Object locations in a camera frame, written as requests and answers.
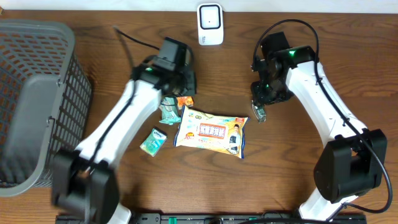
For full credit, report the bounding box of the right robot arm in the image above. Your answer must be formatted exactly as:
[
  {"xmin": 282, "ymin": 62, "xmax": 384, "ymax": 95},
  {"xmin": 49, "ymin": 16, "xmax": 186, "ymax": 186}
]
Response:
[{"xmin": 251, "ymin": 32, "xmax": 387, "ymax": 221}]

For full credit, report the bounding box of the teal wet-wipe packet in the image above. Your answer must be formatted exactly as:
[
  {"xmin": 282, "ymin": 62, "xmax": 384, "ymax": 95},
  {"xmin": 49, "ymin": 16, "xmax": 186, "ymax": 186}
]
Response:
[{"xmin": 159, "ymin": 97, "xmax": 182, "ymax": 125}]

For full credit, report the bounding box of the large yellow snack bag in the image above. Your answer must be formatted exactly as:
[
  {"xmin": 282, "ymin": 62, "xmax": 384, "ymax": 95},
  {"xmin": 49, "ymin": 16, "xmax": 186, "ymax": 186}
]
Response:
[{"xmin": 174, "ymin": 106, "xmax": 249, "ymax": 159}]

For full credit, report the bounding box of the orange tissue packet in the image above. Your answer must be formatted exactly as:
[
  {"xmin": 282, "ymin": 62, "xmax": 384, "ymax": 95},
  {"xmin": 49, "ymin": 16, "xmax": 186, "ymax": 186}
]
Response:
[{"xmin": 177, "ymin": 96, "xmax": 194, "ymax": 109}]

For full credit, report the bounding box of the white barcode scanner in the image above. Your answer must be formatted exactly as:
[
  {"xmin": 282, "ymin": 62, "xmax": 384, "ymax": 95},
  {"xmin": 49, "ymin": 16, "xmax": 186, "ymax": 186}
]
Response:
[{"xmin": 197, "ymin": 3, "xmax": 224, "ymax": 46}]

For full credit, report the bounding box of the black mounting rail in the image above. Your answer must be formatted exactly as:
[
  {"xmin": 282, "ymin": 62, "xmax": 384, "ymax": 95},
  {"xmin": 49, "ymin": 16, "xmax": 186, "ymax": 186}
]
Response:
[{"xmin": 55, "ymin": 212, "xmax": 368, "ymax": 224}]

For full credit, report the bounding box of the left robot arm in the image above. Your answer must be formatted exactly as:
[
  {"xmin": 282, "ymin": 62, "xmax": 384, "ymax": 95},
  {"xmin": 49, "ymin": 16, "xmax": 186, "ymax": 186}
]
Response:
[{"xmin": 52, "ymin": 37, "xmax": 197, "ymax": 223}]

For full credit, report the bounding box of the grey plastic basket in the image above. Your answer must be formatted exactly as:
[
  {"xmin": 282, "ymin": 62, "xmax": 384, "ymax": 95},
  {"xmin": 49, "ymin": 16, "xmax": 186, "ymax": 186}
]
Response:
[{"xmin": 1, "ymin": 19, "xmax": 93, "ymax": 197}]

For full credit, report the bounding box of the green Kleenex tissue packet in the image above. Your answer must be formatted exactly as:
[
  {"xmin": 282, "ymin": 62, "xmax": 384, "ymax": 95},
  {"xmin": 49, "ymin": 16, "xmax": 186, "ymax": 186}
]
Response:
[{"xmin": 140, "ymin": 128, "xmax": 167, "ymax": 157}]

